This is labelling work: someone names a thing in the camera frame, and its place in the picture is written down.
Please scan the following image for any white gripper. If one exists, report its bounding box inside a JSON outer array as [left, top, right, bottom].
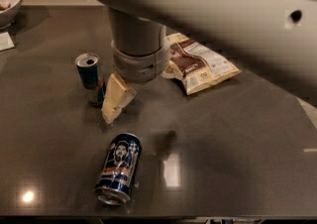
[[101, 38, 169, 124]]

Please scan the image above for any blue pepsi can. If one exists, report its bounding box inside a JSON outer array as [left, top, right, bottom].
[[94, 133, 142, 206]]

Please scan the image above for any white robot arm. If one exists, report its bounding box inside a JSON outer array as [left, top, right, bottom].
[[97, 0, 317, 105]]

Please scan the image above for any red bull can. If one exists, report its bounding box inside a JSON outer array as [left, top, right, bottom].
[[75, 53, 106, 107]]

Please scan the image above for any brown white chip bag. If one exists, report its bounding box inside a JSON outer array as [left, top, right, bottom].
[[161, 33, 241, 95]]

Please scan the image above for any white paper card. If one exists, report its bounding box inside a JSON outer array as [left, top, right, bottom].
[[0, 32, 15, 51]]

